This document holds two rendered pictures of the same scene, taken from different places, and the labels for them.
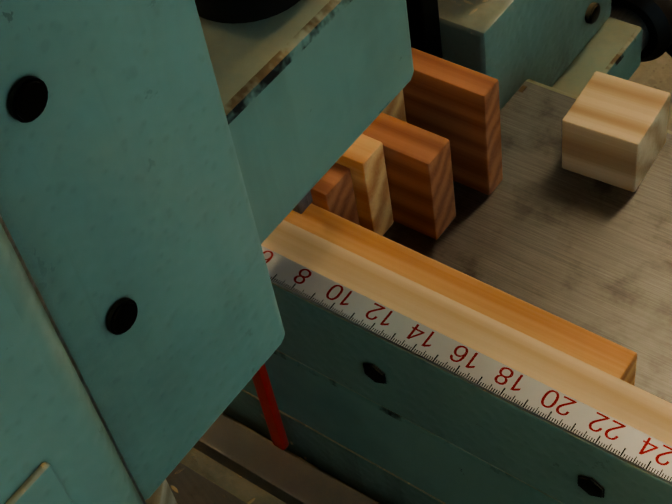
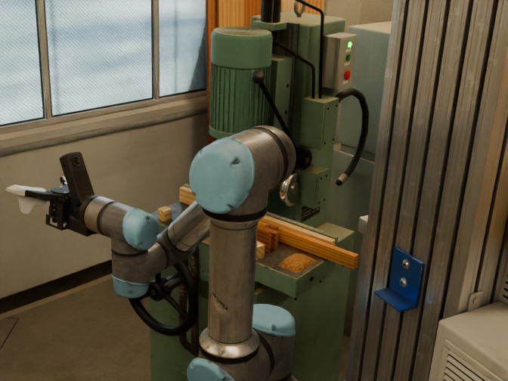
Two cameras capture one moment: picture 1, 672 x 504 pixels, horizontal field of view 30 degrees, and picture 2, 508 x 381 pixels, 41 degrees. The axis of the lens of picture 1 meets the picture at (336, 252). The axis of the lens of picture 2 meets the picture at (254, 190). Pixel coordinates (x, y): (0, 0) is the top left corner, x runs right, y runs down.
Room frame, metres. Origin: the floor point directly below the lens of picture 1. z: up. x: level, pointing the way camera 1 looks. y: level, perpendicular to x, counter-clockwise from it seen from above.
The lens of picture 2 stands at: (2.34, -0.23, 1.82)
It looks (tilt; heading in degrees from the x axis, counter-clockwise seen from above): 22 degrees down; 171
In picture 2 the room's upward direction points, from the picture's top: 3 degrees clockwise
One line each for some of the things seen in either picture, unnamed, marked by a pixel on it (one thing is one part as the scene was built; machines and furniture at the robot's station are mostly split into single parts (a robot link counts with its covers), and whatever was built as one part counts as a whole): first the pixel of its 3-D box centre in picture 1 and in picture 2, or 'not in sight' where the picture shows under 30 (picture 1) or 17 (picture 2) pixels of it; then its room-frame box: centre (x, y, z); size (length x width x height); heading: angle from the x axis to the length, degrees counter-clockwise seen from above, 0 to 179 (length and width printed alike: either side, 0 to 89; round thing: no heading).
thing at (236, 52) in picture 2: not in sight; (240, 84); (0.38, 0.01, 1.35); 0.18 x 0.18 x 0.31
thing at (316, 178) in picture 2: not in sight; (310, 185); (0.36, 0.25, 1.02); 0.09 x 0.07 x 0.12; 45
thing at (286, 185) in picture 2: not in sight; (292, 187); (0.37, 0.19, 1.02); 0.12 x 0.03 x 0.12; 135
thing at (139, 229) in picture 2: not in sight; (129, 227); (1.06, -0.29, 1.21); 0.11 x 0.08 x 0.09; 48
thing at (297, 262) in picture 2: not in sight; (297, 260); (0.65, 0.16, 0.91); 0.10 x 0.07 x 0.02; 135
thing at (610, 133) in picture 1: (615, 131); not in sight; (0.42, -0.14, 0.92); 0.04 x 0.04 x 0.03; 49
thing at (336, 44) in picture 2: not in sight; (339, 60); (0.25, 0.34, 1.40); 0.10 x 0.06 x 0.16; 135
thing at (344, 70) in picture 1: (234, 103); not in sight; (0.37, 0.03, 1.03); 0.14 x 0.07 x 0.09; 135
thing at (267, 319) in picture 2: not in sight; (264, 339); (1.14, -0.01, 0.98); 0.13 x 0.12 x 0.14; 138
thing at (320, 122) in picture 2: not in sight; (319, 121); (0.33, 0.27, 1.23); 0.09 x 0.08 x 0.15; 135
